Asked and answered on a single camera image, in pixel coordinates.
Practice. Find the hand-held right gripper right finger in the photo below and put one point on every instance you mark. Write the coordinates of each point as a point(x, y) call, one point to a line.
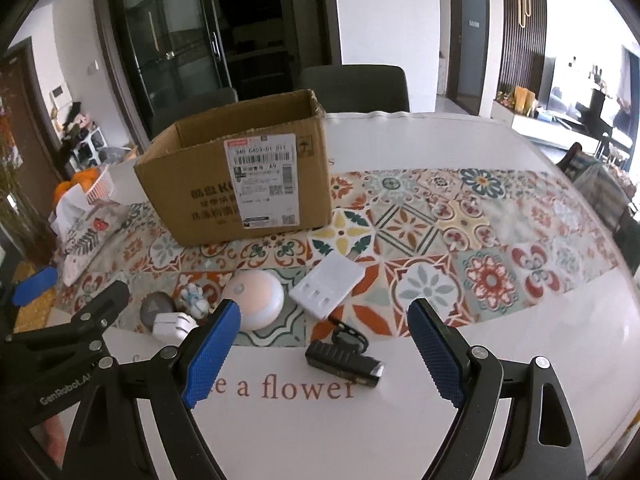
point(436, 355)

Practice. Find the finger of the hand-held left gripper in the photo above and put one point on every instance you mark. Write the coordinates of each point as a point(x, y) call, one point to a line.
point(35, 281)
point(107, 302)

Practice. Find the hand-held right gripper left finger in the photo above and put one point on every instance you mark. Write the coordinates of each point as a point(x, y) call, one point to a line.
point(210, 355)

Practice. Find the brown cardboard box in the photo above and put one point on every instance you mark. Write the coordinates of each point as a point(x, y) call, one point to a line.
point(200, 200)

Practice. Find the grey round disc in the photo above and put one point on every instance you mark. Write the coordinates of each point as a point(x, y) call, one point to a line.
point(155, 310)

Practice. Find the white plug adapter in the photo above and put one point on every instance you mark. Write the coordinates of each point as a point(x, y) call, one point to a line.
point(170, 327)

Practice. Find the floral tissue box cover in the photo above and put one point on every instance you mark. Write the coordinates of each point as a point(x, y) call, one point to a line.
point(85, 245)

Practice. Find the white round dome lamp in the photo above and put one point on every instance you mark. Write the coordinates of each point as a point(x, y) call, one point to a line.
point(257, 297)

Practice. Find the black bike light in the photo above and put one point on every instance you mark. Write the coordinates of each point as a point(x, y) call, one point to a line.
point(340, 362)

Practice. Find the patterned table runner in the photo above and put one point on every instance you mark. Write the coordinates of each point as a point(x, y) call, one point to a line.
point(490, 270)

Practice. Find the pile of oranges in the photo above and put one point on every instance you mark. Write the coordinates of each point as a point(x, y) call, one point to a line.
point(82, 180)

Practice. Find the white plastic basket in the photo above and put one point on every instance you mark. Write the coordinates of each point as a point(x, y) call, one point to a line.
point(100, 190)

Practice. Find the white shoe shelf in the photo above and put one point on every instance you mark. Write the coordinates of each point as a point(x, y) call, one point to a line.
point(87, 142)

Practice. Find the brown wooden door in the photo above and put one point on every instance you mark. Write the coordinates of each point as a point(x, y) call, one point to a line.
point(25, 125)

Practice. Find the dark dining chair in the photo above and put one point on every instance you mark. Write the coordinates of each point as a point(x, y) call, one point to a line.
point(350, 87)
point(200, 107)

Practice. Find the white low cabinet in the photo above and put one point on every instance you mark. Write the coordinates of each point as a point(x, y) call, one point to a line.
point(535, 130)

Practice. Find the yellow paper bag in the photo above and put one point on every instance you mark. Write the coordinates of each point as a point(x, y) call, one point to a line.
point(522, 97)

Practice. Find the black glass sliding door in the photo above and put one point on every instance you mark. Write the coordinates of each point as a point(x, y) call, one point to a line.
point(165, 35)

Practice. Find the grey room door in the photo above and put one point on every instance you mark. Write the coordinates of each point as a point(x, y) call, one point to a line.
point(472, 50)

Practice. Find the white wall intercom panel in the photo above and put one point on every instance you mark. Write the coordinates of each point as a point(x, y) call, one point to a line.
point(59, 95)

